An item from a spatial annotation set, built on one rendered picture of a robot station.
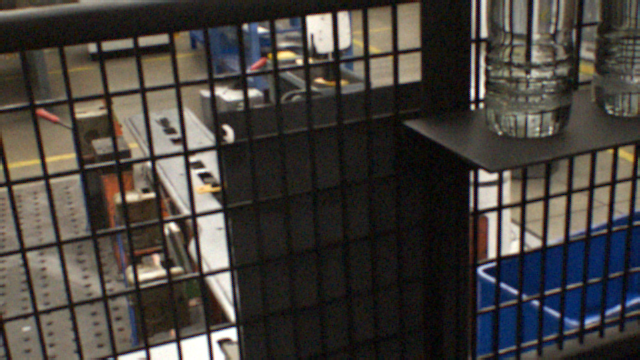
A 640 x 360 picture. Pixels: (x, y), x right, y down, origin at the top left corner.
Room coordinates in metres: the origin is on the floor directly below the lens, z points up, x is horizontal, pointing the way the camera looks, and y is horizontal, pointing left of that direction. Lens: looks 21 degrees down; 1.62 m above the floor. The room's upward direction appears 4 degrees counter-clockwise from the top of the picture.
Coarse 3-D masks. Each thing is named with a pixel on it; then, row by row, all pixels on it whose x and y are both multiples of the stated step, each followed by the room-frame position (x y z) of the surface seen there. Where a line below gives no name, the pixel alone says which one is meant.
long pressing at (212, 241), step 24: (192, 120) 2.16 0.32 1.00; (144, 144) 1.98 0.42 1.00; (168, 144) 1.96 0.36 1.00; (192, 144) 1.94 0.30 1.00; (168, 168) 1.77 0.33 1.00; (216, 168) 1.75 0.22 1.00; (168, 192) 1.64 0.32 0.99; (216, 216) 1.47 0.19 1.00; (192, 240) 1.37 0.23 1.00; (216, 240) 1.35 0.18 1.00; (216, 264) 1.26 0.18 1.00; (216, 288) 1.17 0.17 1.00
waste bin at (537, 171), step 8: (560, 160) 4.16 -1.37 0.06; (520, 168) 4.05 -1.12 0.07; (528, 168) 4.04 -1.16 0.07; (536, 168) 4.04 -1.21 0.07; (544, 168) 4.05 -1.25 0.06; (552, 168) 4.07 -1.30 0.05; (512, 176) 4.07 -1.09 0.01; (520, 176) 4.05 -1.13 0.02; (528, 176) 4.04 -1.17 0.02; (536, 176) 4.04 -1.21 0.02
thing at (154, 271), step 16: (128, 272) 1.16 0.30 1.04; (144, 272) 1.15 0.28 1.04; (160, 272) 1.15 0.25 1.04; (176, 272) 1.16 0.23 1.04; (160, 288) 1.15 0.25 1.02; (176, 288) 1.16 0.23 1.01; (128, 304) 1.13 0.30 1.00; (144, 304) 1.14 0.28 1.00; (160, 304) 1.15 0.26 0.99; (176, 304) 1.15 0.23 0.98; (160, 320) 1.15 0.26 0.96
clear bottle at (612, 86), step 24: (600, 0) 0.62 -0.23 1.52; (624, 0) 0.59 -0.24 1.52; (600, 24) 0.62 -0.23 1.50; (624, 24) 0.59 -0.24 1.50; (600, 48) 0.61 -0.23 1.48; (624, 48) 0.59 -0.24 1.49; (600, 72) 0.61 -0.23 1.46; (624, 72) 0.59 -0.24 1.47; (600, 96) 0.60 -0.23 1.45; (624, 96) 0.59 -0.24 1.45
